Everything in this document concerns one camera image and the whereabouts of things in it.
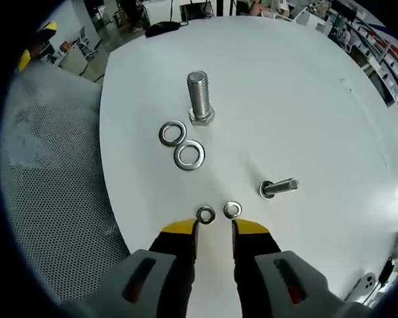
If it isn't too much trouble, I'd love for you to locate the large steel washer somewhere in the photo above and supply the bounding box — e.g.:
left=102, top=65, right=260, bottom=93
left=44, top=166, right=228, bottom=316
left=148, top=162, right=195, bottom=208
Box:
left=158, top=121, right=188, bottom=147
left=174, top=140, right=206, bottom=172

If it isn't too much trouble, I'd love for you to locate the white office chair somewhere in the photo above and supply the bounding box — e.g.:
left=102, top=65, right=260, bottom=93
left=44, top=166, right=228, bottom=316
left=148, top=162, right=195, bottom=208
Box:
left=274, top=5, right=311, bottom=27

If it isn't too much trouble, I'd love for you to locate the small threaded steel stud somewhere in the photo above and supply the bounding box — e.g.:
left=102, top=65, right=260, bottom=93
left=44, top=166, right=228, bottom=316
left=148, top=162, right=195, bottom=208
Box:
left=264, top=178, right=299, bottom=199

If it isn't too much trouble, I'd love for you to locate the grey mesh office chair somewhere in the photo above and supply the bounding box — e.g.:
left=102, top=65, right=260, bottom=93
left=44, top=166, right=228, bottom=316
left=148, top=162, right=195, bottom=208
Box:
left=0, top=64, right=133, bottom=304

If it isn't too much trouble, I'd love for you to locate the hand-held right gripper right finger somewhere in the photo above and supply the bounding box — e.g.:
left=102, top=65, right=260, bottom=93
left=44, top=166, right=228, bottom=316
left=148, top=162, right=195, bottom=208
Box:
left=230, top=218, right=372, bottom=318

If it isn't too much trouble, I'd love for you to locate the large threaded steel stud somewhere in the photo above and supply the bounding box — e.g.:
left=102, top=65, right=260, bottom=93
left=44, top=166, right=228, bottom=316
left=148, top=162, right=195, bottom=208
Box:
left=186, top=70, right=216, bottom=127

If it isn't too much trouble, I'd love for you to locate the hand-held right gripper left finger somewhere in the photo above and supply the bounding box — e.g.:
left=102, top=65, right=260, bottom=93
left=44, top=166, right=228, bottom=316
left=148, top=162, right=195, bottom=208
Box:
left=61, top=218, right=201, bottom=318

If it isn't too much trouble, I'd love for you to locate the metal storage shelf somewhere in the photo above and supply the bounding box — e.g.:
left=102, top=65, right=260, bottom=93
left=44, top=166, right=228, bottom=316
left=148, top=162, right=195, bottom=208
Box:
left=347, top=13, right=398, bottom=107

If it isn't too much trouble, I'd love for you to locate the small steel nut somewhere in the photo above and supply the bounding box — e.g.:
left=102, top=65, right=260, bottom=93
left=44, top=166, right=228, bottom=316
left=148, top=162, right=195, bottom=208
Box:
left=223, top=200, right=242, bottom=220
left=196, top=205, right=217, bottom=225

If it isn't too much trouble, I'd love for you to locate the white swivel chair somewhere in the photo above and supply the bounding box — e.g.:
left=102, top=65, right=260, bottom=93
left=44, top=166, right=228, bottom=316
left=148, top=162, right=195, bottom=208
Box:
left=77, top=28, right=102, bottom=60

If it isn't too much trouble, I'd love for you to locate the black power adapter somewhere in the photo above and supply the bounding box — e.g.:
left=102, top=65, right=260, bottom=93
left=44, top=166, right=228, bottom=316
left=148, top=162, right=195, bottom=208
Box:
left=378, top=256, right=395, bottom=283

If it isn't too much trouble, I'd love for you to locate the small steel washer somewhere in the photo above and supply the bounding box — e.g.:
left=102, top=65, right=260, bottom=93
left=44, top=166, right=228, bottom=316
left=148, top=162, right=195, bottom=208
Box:
left=259, top=180, right=276, bottom=201

